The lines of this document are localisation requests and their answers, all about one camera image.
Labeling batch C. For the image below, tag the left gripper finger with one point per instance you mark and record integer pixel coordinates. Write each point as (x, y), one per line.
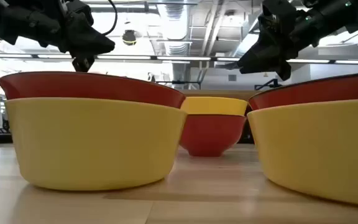
(83, 63)
(92, 39)

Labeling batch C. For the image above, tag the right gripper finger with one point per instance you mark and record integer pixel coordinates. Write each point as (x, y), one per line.
(285, 71)
(263, 59)

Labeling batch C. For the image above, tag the floral bowl with red outside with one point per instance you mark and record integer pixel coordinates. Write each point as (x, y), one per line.
(322, 91)
(211, 133)
(89, 87)

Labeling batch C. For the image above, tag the yellow plastic bowl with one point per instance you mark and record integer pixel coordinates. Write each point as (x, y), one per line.
(213, 105)
(322, 149)
(95, 143)

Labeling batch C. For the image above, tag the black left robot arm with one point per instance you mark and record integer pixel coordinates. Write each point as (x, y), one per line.
(17, 21)

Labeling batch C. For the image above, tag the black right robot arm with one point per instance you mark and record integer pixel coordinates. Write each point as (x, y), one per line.
(331, 18)

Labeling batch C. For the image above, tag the long ceiling light strip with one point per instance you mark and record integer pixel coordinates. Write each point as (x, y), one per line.
(129, 57)
(353, 62)

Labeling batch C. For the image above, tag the silver ribbed ceiling duct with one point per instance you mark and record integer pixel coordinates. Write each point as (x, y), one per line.
(176, 18)

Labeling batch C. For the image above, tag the black aluminium table frame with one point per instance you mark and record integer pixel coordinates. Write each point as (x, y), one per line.
(179, 82)

